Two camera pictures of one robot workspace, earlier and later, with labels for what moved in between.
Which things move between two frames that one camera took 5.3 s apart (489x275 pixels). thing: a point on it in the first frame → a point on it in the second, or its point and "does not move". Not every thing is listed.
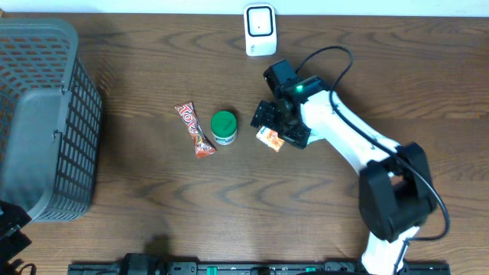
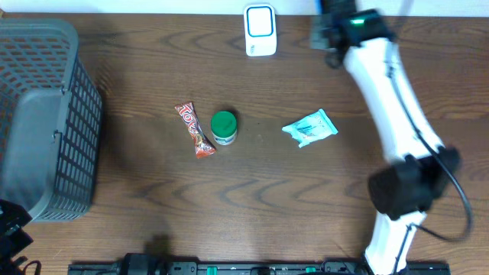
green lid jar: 224,126 does not move
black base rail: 143,264 does not move
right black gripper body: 289,126 → 324,37
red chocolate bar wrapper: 202,145 does not move
